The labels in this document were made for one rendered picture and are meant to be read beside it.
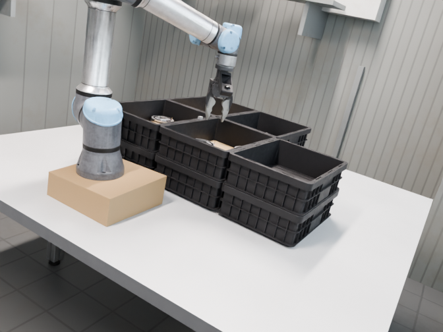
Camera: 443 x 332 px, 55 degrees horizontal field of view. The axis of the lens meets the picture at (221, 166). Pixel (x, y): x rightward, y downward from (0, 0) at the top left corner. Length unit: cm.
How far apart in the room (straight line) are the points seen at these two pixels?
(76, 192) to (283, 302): 68
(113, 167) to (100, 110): 18
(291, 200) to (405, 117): 217
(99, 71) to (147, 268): 66
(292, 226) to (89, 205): 62
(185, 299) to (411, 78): 266
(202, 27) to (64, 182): 64
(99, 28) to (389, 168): 257
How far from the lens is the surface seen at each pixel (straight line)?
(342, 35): 350
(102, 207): 129
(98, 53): 144
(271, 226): 139
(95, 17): 143
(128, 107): 185
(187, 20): 139
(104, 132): 134
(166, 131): 153
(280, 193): 135
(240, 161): 138
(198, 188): 150
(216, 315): 103
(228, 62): 162
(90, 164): 137
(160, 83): 429
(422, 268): 311
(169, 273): 113
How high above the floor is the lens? 133
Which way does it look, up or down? 19 degrees down
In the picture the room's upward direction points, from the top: 12 degrees clockwise
